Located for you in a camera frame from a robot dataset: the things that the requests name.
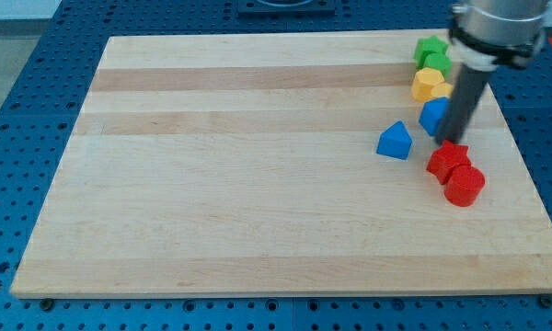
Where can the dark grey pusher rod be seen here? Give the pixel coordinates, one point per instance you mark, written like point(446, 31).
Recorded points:
point(468, 89)

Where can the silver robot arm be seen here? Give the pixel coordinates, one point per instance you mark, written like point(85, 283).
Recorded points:
point(488, 34)

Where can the blue cube block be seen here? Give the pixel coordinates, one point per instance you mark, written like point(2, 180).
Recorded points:
point(432, 114)

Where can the small yellow block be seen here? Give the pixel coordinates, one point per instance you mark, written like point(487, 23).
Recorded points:
point(442, 90)

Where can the green cylinder block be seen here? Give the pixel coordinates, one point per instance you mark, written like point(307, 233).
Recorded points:
point(440, 62)

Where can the yellow hexagon block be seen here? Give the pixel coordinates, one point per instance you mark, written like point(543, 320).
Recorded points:
point(424, 81)

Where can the green star block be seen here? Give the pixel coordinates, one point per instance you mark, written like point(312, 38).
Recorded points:
point(428, 46)

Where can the red star block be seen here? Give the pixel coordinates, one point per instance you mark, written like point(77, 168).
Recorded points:
point(446, 159)

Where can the blue triangular prism block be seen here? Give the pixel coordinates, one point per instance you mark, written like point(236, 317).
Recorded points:
point(395, 141)

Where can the red cylinder block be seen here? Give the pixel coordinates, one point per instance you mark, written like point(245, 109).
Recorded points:
point(464, 185)

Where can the wooden board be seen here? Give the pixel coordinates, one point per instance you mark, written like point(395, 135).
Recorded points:
point(245, 165)

